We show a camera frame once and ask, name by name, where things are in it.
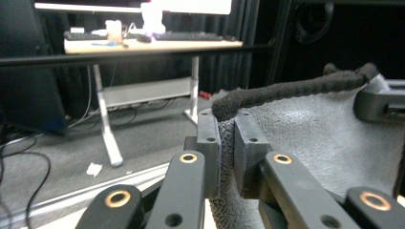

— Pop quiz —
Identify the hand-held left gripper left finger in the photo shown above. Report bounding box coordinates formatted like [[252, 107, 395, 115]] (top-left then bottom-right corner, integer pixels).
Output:
[[183, 108, 223, 199]]

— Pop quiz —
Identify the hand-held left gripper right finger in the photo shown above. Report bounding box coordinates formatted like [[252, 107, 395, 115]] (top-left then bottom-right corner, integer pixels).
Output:
[[233, 110, 273, 199]]

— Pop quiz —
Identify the grey towel with black trim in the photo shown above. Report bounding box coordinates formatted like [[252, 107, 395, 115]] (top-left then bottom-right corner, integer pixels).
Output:
[[208, 62, 405, 229]]

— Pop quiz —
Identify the white paper scrap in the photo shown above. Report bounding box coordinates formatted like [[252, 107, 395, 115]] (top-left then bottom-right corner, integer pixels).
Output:
[[85, 162, 104, 177]]

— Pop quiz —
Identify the wooden desk with white legs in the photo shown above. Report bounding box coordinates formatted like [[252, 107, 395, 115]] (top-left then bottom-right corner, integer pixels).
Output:
[[63, 37, 245, 169]]

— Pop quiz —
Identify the black keyboard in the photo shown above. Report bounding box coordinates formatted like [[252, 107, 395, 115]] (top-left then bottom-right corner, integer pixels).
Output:
[[152, 31, 224, 43], [63, 31, 108, 42]]

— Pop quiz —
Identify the dark curtain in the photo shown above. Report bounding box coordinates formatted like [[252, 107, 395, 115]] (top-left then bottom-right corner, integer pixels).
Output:
[[202, 0, 263, 94]]

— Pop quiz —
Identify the white bottle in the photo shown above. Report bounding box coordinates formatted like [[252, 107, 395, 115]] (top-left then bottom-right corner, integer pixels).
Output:
[[140, 2, 167, 35]]

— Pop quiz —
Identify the bright monitor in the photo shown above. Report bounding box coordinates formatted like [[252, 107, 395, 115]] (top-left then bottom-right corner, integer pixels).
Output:
[[33, 2, 142, 14], [149, 0, 233, 15]]

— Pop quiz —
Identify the blue pen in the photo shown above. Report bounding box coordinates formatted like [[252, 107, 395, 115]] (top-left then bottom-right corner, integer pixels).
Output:
[[91, 41, 119, 48]]

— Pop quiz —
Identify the translucent cup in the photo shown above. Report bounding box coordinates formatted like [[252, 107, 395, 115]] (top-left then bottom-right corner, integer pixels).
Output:
[[105, 19, 124, 46]]

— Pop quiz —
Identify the dark computer case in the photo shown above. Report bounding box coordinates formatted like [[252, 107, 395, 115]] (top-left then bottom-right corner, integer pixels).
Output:
[[0, 0, 69, 136]]

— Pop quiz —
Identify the black vertical post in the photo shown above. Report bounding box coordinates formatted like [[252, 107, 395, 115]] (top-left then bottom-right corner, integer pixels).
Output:
[[265, 0, 293, 88]]

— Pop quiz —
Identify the grey hanging cable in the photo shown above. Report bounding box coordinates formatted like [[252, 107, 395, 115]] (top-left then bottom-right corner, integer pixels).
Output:
[[67, 65, 94, 129]]

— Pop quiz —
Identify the black horizontal rail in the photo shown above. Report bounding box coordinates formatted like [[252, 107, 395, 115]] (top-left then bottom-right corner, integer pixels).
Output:
[[0, 44, 275, 68]]

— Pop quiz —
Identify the black floor cable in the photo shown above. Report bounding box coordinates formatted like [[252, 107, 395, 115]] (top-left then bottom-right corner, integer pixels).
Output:
[[0, 136, 53, 229]]

